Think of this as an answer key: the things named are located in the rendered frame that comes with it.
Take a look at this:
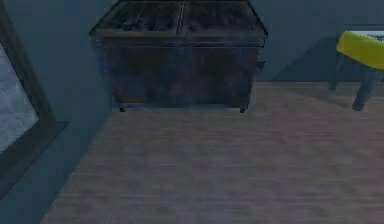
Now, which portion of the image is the rusty dark blue dumpster bin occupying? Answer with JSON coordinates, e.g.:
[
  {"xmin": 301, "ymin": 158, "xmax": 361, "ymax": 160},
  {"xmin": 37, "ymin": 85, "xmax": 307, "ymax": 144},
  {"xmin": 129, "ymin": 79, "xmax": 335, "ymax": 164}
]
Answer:
[{"xmin": 88, "ymin": 0, "xmax": 270, "ymax": 114}]

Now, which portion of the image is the dark framed window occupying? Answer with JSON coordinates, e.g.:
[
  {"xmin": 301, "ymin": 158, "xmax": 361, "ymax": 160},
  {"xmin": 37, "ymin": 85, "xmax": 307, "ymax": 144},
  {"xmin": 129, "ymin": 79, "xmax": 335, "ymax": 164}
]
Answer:
[{"xmin": 0, "ymin": 0, "xmax": 71, "ymax": 200}]

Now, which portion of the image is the yellow stool with grey legs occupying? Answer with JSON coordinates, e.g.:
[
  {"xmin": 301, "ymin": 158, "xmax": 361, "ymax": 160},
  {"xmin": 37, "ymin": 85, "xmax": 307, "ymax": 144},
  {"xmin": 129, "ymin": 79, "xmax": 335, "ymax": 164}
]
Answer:
[{"xmin": 327, "ymin": 29, "xmax": 384, "ymax": 112}]

